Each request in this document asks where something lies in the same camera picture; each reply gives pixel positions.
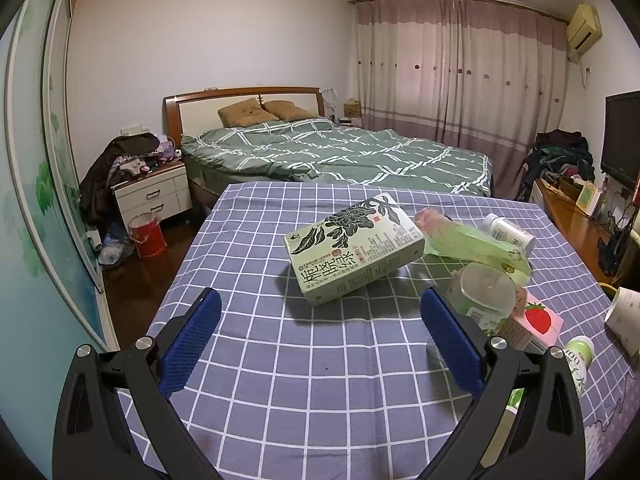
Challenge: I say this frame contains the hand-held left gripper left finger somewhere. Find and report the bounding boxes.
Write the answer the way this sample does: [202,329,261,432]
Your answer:
[52,287,223,480]

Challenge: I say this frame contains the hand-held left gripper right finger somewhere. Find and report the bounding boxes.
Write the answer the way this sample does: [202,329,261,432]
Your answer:
[419,286,586,480]

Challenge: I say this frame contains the pink strawberry milk carton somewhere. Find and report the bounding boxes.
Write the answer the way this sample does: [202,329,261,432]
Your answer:
[492,287,565,353]

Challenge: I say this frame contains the green floral tea carton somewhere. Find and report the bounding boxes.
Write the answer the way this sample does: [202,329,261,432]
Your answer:
[284,194,426,307]

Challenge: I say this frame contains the clear plastic container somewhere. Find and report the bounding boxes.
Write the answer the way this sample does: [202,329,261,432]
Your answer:
[446,262,517,336]

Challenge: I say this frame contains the green plastic bag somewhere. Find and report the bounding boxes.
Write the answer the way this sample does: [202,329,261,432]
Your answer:
[414,207,533,281]

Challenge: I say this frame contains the red bucket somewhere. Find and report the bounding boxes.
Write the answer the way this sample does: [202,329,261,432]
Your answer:
[127,212,167,259]

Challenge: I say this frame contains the blue checkered tablecloth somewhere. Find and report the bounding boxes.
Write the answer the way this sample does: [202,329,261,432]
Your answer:
[117,182,640,480]

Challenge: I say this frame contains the crumpled plastic bag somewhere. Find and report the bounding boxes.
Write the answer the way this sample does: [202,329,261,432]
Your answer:
[97,232,135,266]

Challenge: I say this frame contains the white plastic bottle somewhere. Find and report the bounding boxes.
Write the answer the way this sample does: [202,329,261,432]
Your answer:
[482,213,536,257]

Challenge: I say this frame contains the green and white bottle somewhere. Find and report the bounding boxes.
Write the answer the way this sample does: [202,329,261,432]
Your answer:
[505,336,596,411]

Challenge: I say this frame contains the white nightstand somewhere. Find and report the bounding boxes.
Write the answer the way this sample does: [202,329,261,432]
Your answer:
[111,161,193,221]

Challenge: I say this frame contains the wooden desk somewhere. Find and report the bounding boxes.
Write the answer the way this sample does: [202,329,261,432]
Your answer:
[532,177,621,281]

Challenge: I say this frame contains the white paper cup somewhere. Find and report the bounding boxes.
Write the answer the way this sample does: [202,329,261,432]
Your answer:
[604,287,640,356]

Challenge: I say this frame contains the pile of dark clothes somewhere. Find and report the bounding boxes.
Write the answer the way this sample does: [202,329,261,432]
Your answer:
[80,132,186,226]

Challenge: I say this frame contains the small green box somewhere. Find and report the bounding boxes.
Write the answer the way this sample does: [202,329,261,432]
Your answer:
[575,182,601,216]

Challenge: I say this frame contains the sliding wardrobe door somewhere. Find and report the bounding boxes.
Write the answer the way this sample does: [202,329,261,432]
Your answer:
[0,0,121,356]

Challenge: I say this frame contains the green checked duvet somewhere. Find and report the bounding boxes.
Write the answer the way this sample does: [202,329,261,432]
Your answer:
[180,117,493,197]

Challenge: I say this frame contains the heap of mixed clothes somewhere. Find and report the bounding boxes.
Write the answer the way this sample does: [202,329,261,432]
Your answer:
[520,130,596,201]

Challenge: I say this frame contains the brown pillow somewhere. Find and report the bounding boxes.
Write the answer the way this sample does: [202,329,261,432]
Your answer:
[263,100,316,122]
[217,101,278,128]

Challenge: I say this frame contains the wooden bed headboard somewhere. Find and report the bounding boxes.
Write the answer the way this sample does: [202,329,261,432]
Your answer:
[162,86,326,136]

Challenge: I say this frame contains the pink curtain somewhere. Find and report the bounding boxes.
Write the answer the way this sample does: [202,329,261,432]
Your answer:
[355,0,571,201]

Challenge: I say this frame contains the black television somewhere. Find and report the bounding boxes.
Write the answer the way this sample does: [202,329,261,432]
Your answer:
[600,91,640,188]

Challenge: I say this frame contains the beige air conditioner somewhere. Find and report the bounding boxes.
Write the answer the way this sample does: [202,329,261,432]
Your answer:
[566,4,603,56]

